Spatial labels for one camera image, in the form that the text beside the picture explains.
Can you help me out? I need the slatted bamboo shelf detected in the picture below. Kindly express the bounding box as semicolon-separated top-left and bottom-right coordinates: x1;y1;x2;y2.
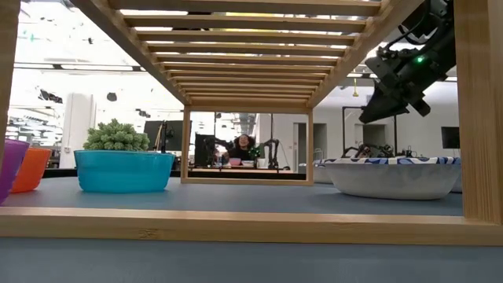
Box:
0;0;503;247

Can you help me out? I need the black computer monitor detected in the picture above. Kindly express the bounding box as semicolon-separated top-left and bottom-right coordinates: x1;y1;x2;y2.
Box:
143;119;193;153

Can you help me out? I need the orange plastic bowl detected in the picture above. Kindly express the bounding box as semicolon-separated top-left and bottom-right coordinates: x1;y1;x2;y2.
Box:
10;147;53;194

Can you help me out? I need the blue patterned paper bowl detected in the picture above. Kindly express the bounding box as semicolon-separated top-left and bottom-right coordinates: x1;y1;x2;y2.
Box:
322;156;463;201
450;164;464;194
313;159;335;185

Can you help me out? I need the dark desktop computer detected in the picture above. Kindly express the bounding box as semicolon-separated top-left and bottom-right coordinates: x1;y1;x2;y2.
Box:
194;133;217;168

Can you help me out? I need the blue table mat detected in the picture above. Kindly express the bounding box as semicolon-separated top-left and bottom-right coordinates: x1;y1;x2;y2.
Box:
0;176;503;283

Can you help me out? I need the pale green potted succulent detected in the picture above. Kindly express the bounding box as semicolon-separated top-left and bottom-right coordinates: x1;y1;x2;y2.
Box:
83;118;151;153

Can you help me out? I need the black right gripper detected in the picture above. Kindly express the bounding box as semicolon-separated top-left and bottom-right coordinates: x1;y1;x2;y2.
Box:
358;27;457;125

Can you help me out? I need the person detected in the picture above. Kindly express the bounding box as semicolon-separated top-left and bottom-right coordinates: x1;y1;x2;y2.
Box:
225;133;259;166

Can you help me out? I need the purple plastic bowl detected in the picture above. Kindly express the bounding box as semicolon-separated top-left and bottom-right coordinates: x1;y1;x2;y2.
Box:
0;138;31;205

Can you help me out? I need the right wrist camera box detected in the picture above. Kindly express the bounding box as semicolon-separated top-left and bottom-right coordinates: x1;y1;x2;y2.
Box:
364;54;398;88

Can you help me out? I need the black wall screen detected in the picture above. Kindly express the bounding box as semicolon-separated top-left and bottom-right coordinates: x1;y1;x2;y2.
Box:
440;126;461;149

